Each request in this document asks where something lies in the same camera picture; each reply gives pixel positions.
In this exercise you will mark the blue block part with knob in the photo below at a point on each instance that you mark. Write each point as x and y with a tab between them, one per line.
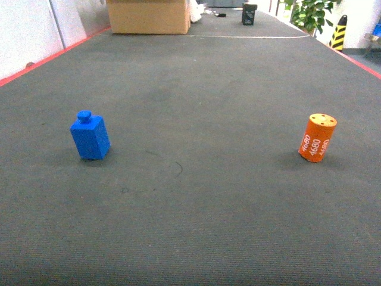
90	136

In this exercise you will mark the orange cylinder cap with numbers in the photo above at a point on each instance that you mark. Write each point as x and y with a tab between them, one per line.
317	136

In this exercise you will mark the grey conveyor belt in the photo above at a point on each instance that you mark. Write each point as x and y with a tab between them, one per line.
203	183

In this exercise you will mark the white plastic bag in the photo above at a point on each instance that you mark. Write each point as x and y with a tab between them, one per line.
196	10

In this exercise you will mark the small black box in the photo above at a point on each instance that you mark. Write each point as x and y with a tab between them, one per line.
248	14

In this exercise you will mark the cardboard box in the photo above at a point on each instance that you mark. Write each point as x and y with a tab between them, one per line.
149	17

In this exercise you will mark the green potted plant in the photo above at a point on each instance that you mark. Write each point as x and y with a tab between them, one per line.
310	15

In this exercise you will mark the yellow black striped bollard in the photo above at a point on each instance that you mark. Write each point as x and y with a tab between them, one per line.
337	40

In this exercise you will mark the blue storage bin far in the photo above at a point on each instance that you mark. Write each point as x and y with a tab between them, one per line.
377	30

